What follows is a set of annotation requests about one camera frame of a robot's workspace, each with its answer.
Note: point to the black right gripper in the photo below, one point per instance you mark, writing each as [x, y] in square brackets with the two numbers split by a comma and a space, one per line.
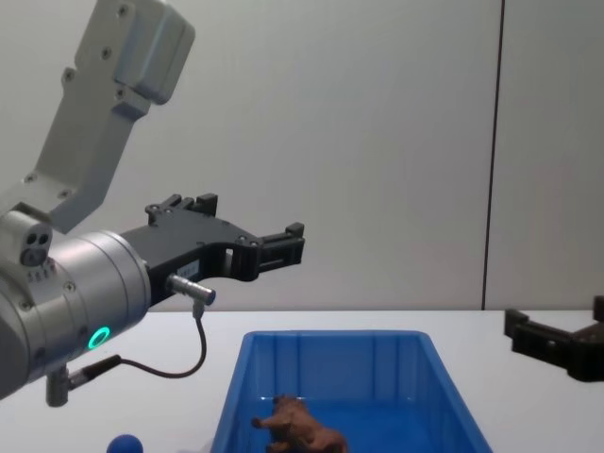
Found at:
[590, 354]

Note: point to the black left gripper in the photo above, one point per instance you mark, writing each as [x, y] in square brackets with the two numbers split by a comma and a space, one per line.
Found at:
[179, 240]

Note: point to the silver and grey left robot arm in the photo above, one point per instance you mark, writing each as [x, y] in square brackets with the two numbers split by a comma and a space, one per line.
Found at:
[94, 283]

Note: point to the blue plastic bin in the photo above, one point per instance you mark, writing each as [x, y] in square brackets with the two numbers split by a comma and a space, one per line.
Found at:
[330, 368]

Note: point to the brown toy animal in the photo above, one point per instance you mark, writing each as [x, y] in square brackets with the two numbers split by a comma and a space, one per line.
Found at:
[292, 417]

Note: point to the small blue ball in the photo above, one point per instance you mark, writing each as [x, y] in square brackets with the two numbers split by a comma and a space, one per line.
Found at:
[125, 446]

